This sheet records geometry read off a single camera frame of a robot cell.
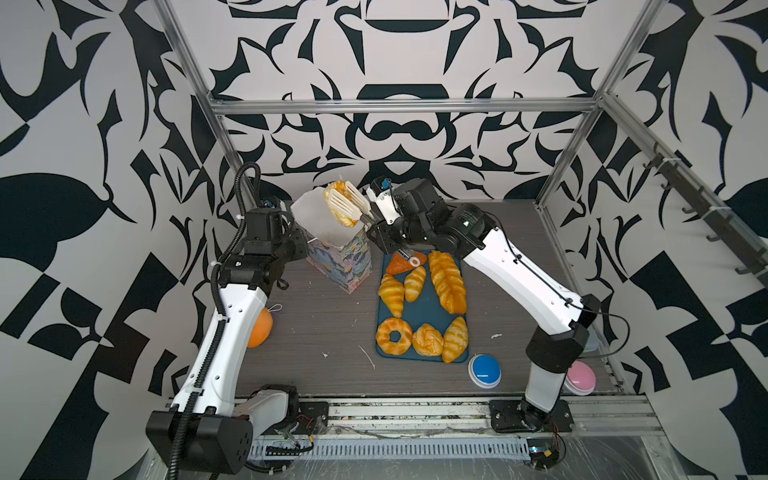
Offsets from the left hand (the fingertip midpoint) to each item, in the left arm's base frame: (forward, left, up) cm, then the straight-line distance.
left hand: (295, 232), depth 74 cm
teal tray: (-7, -34, -28) cm, 44 cm away
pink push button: (-29, -72, -27) cm, 82 cm away
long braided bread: (-1, -42, -25) cm, 49 cm away
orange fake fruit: (-14, +13, -25) cm, 31 cm away
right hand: (-4, -19, +6) cm, 20 cm away
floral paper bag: (-3, -11, -6) cm, 12 cm away
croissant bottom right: (-19, -41, -25) cm, 51 cm away
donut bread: (-14, -22, -27) cm, 37 cm away
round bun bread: (-19, -33, -25) cm, 45 cm away
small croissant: (-1, -31, -25) cm, 40 cm away
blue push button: (-27, -48, -27) cm, 61 cm away
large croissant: (-4, -24, -24) cm, 34 cm away
